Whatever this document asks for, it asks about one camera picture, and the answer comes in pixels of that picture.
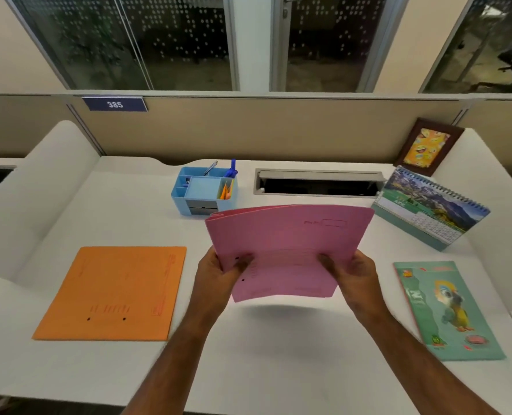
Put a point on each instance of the person's left hand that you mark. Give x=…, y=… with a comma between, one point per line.
x=212, y=283

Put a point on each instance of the person's right forearm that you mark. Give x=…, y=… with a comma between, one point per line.
x=424, y=367

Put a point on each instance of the glass window with frame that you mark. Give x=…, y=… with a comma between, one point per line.
x=126, y=41
x=483, y=45

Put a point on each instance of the spiral desk calendar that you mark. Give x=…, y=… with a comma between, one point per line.
x=431, y=209

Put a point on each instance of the brown framed emoji picture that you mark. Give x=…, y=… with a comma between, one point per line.
x=427, y=146

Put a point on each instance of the white side divider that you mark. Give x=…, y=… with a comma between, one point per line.
x=494, y=224
x=31, y=198

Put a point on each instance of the orange sticky notes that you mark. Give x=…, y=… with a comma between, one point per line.
x=225, y=192

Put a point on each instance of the person's left thumb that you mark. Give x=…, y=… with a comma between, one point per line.
x=241, y=264

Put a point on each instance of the blue desk organizer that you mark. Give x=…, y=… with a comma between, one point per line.
x=202, y=192

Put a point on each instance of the person's right hand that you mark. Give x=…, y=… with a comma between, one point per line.
x=357, y=280

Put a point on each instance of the blue number plate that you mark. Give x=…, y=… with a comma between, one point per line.
x=114, y=104

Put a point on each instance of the green parrot notebook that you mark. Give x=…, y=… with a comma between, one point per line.
x=448, y=309

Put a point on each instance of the silver pen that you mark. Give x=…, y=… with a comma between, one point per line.
x=210, y=168

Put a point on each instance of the person's right thumb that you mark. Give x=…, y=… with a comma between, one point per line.
x=330, y=261

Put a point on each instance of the beige partition panel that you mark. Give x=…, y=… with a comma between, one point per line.
x=256, y=129

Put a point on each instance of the person's left forearm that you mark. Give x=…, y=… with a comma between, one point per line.
x=169, y=367

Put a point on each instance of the pink paper folder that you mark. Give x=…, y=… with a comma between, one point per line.
x=288, y=250

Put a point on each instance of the orange paper folder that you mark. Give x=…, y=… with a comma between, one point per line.
x=111, y=293

